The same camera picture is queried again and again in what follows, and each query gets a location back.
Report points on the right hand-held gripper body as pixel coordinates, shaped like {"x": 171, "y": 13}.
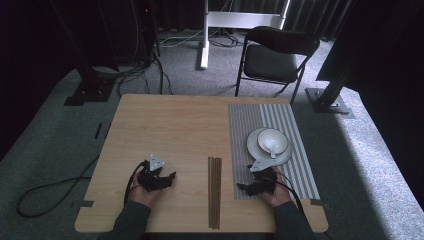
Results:
{"x": 265, "y": 183}

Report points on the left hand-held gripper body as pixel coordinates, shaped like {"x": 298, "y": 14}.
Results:
{"x": 153, "y": 180}

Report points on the white plate with dark rim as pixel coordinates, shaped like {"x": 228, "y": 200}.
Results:
{"x": 253, "y": 146}

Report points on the person's left hand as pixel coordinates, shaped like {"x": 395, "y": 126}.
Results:
{"x": 143, "y": 196}

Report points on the person's right hand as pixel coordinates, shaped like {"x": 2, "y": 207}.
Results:
{"x": 280, "y": 196}

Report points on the white ceramic spoon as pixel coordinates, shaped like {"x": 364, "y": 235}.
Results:
{"x": 271, "y": 145}

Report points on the white bowl with dark rim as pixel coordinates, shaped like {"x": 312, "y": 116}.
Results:
{"x": 278, "y": 136}

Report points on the grey tape piece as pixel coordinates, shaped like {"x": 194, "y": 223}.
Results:
{"x": 318, "y": 202}
{"x": 86, "y": 203}

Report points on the grey striped placemat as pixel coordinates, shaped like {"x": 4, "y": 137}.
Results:
{"x": 243, "y": 126}

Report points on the black tape strip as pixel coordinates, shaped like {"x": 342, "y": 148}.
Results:
{"x": 98, "y": 130}

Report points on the black metal stand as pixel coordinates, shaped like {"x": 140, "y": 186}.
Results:
{"x": 90, "y": 90}
{"x": 328, "y": 101}

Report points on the black folding chair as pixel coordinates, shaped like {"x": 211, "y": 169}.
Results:
{"x": 270, "y": 63}

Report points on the dark cabinet with red light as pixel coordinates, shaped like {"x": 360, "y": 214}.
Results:
{"x": 133, "y": 30}

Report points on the dark curtain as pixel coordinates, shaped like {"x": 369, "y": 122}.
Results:
{"x": 316, "y": 16}

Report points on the white desk frame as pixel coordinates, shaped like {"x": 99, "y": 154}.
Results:
{"x": 233, "y": 19}

